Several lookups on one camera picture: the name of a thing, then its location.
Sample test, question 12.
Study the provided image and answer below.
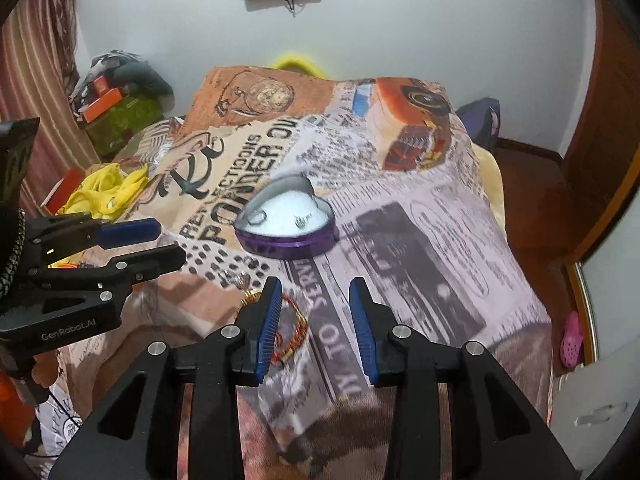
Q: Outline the dark blue bag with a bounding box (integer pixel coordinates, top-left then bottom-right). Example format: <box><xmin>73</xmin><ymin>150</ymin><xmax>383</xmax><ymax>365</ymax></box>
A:
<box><xmin>455</xmin><ymin>97</ymin><xmax>501</xmax><ymax>153</ymax></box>

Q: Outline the pink clog shoe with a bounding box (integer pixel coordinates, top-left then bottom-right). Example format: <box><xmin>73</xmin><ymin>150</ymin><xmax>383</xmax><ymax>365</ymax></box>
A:
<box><xmin>558</xmin><ymin>310</ymin><xmax>585</xmax><ymax>367</ymax></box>

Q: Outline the white sliding wardrobe door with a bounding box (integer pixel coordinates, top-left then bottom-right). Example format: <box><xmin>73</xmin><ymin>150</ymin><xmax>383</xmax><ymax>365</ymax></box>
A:
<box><xmin>550</xmin><ymin>240</ymin><xmax>640</xmax><ymax>466</ymax></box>

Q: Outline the braided black cord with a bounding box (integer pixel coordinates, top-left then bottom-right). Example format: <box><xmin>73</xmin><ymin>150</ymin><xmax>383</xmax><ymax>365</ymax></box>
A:
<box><xmin>0</xmin><ymin>207</ymin><xmax>27</xmax><ymax>303</ymax></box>

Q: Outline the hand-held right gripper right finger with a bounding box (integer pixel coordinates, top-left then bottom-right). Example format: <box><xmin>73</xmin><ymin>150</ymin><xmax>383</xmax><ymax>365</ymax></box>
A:
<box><xmin>348</xmin><ymin>276</ymin><xmax>581</xmax><ymax>480</ymax></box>

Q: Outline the newspaper print blanket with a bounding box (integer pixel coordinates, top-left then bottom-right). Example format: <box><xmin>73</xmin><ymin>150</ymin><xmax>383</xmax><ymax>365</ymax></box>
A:
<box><xmin>30</xmin><ymin>65</ymin><xmax>553</xmax><ymax>480</ymax></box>

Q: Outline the green patterned cloth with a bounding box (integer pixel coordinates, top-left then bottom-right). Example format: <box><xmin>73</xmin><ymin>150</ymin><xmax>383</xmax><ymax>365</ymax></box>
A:
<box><xmin>85</xmin><ymin>95</ymin><xmax>165</xmax><ymax>157</ymax></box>

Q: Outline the yellow cloth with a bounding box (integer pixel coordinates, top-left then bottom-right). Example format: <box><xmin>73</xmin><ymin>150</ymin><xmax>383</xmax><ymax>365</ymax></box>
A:
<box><xmin>57</xmin><ymin>162</ymin><xmax>151</xmax><ymax>223</ymax></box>

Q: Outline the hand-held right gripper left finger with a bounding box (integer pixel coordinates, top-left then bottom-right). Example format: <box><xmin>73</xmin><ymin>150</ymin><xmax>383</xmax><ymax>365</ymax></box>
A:
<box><xmin>50</xmin><ymin>276</ymin><xmax>283</xmax><ymax>480</ymax></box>

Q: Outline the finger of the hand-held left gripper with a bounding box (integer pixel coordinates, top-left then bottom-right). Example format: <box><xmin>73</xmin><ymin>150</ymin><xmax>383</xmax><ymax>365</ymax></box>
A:
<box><xmin>30</xmin><ymin>212</ymin><xmax>162</xmax><ymax>257</ymax></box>
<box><xmin>30</xmin><ymin>244</ymin><xmax>187</xmax><ymax>319</ymax></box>

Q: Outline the purple heart-shaped jewelry box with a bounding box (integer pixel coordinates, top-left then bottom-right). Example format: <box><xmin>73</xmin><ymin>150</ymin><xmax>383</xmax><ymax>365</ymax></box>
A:
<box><xmin>234</xmin><ymin>175</ymin><xmax>337</xmax><ymax>261</ymax></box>

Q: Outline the brown wooden door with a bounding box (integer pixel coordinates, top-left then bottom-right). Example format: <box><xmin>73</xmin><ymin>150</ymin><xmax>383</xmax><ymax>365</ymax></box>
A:
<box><xmin>561</xmin><ymin>0</ymin><xmax>640</xmax><ymax>267</ymax></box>

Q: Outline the striped brown curtain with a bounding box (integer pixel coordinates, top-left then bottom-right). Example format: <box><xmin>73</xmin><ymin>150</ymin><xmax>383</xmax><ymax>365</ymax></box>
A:
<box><xmin>0</xmin><ymin>0</ymin><xmax>101</xmax><ymax>221</ymax></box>

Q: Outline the pile of clothes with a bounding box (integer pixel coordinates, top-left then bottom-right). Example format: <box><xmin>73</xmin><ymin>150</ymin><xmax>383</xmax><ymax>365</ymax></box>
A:
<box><xmin>70</xmin><ymin>50</ymin><xmax>132</xmax><ymax>111</ymax></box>

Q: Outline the flat orange box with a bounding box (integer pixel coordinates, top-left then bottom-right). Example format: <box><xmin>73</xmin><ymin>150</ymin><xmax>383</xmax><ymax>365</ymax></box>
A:
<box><xmin>81</xmin><ymin>87</ymin><xmax>124</xmax><ymax>124</ymax></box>

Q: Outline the striped brown cloth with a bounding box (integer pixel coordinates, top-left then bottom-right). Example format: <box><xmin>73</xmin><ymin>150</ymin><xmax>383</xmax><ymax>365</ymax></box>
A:
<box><xmin>112</xmin><ymin>117</ymin><xmax>188</xmax><ymax>166</ymax></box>

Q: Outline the pale yellow blanket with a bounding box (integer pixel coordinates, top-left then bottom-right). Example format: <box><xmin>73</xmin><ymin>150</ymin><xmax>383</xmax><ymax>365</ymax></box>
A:
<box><xmin>472</xmin><ymin>142</ymin><xmax>508</xmax><ymax>251</ymax></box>

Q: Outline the red box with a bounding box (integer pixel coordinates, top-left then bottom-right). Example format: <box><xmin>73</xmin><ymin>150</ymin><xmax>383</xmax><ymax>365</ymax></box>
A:
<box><xmin>40</xmin><ymin>167</ymin><xmax>84</xmax><ymax>216</ymax></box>

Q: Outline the red and gold bracelet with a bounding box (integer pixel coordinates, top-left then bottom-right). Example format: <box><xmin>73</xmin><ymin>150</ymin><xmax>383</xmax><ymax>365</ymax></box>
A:
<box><xmin>272</xmin><ymin>292</ymin><xmax>308</xmax><ymax>366</ymax></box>

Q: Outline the yellow foam tube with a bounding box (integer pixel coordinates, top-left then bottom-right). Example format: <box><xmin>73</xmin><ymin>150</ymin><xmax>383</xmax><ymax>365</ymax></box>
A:
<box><xmin>272</xmin><ymin>51</ymin><xmax>331</xmax><ymax>80</ymax></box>

